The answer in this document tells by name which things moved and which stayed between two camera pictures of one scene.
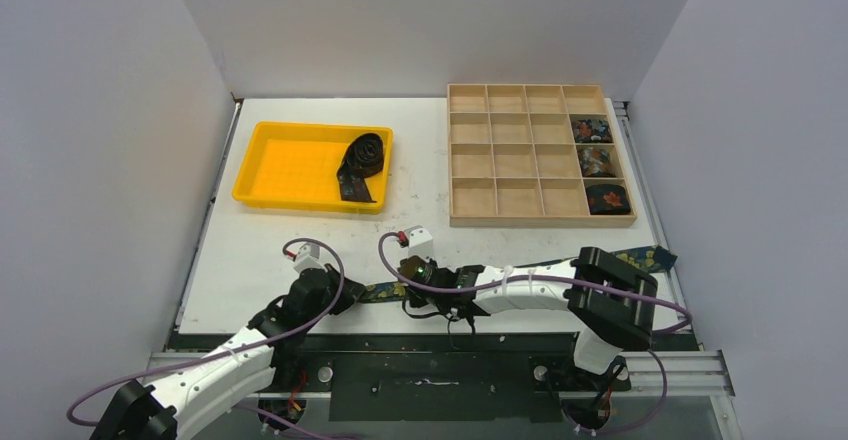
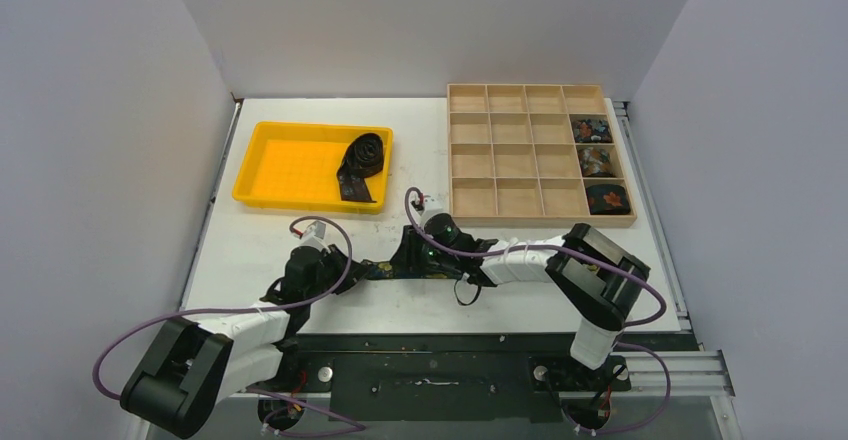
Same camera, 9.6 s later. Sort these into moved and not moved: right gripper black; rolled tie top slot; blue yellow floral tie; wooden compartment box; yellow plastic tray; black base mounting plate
Moved: blue yellow floral tie; right gripper black
Not moved: rolled tie top slot; wooden compartment box; black base mounting plate; yellow plastic tray
